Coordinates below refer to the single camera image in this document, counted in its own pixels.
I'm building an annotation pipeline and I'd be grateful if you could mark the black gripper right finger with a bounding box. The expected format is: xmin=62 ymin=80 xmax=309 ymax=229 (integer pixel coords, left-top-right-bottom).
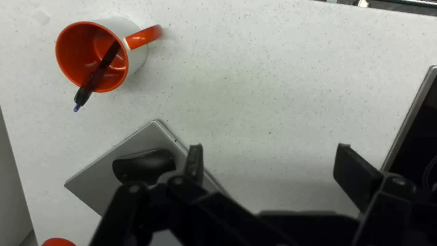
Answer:
xmin=332 ymin=143 xmax=437 ymax=246

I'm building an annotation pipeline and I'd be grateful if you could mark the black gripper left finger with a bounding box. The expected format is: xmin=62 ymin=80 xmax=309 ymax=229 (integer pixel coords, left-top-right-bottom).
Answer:
xmin=88 ymin=144 xmax=292 ymax=246

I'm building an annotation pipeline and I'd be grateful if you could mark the black and blue pen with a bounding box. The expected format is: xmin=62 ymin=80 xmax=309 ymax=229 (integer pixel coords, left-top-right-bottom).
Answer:
xmin=73 ymin=40 xmax=123 ymax=114

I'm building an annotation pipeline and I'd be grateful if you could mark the silver flat metal device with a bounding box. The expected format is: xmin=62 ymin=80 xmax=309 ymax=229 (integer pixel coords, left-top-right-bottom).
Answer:
xmin=63 ymin=120 xmax=224 ymax=218

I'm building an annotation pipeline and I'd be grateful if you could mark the small orange round object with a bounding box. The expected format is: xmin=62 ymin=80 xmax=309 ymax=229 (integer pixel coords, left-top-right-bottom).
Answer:
xmin=41 ymin=237 xmax=78 ymax=246

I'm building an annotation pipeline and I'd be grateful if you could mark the silver-edged black screen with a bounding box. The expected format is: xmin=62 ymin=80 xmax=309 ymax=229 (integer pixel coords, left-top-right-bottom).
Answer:
xmin=381 ymin=65 xmax=437 ymax=189

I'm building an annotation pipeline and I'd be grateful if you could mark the white mug with orange inside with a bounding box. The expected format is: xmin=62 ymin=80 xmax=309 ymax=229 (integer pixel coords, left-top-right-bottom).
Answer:
xmin=53 ymin=17 xmax=164 ymax=95

